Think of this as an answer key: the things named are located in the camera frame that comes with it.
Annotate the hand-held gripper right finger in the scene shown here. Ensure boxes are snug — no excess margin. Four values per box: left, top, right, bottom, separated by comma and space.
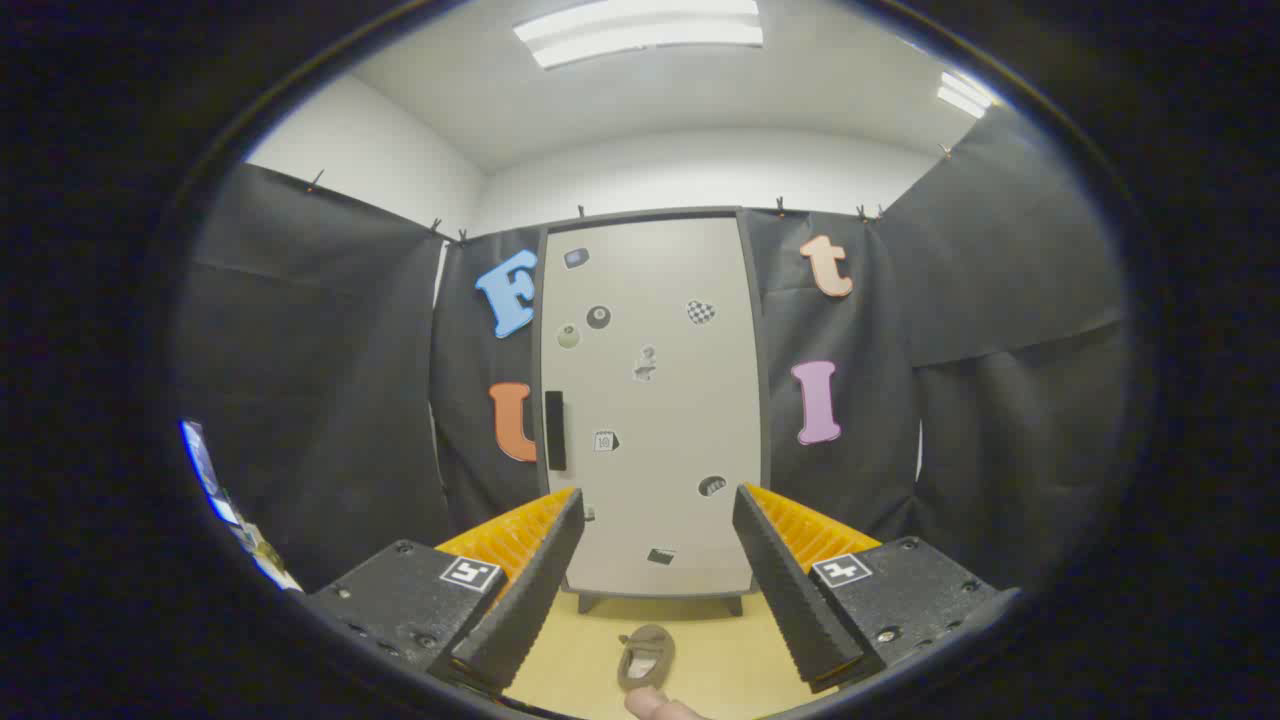
732, 484, 1021, 694

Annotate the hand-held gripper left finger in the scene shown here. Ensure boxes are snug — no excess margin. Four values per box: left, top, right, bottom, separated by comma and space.
305, 487, 586, 696

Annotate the brown fuzzy shoe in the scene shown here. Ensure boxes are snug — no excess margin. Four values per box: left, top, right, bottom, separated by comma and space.
617, 624, 676, 693

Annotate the grey shoe cabinet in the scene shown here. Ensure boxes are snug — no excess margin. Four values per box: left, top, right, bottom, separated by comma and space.
535, 207, 773, 616

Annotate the black backdrop cloth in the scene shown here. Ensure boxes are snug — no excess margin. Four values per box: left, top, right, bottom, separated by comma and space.
175, 105, 1131, 591

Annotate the small ceiling light panel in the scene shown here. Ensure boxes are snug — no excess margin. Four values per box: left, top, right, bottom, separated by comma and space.
937, 70, 996, 119

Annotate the large ceiling light panel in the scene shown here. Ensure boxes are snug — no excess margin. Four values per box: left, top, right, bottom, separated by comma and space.
513, 0, 764, 71

